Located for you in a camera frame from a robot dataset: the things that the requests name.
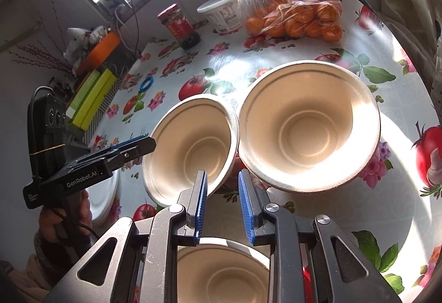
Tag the dry red branches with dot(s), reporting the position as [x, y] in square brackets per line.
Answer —
[41, 57]

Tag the orange plastic tray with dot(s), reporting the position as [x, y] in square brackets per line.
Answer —
[98, 52]

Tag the fruit and flower printed tablecloth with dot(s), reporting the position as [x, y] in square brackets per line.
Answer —
[397, 220]

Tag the striped cardboard box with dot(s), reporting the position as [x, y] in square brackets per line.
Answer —
[108, 106]

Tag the person's left forearm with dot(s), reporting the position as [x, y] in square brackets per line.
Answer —
[45, 265]

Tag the beige paper bowl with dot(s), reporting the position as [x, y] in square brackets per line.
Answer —
[222, 272]
[193, 151]
[310, 123]

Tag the flat pale green box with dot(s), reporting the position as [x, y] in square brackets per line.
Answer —
[81, 95]

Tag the red label sauce jar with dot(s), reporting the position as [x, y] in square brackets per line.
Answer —
[179, 28]

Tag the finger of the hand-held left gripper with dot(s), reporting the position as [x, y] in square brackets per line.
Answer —
[129, 141]
[134, 152]

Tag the person's left hand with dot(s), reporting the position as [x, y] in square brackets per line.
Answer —
[48, 225]

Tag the orange tray with clutter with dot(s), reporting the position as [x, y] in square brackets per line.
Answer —
[77, 40]

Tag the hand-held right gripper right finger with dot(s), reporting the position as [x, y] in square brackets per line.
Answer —
[247, 209]

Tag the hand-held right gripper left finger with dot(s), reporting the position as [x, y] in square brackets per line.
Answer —
[197, 209]

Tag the white smooth-rim foam plate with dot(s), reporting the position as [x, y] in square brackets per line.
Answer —
[105, 215]

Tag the white plastic tub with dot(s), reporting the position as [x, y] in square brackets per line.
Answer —
[222, 14]

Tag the bright green box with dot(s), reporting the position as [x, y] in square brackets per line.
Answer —
[96, 99]

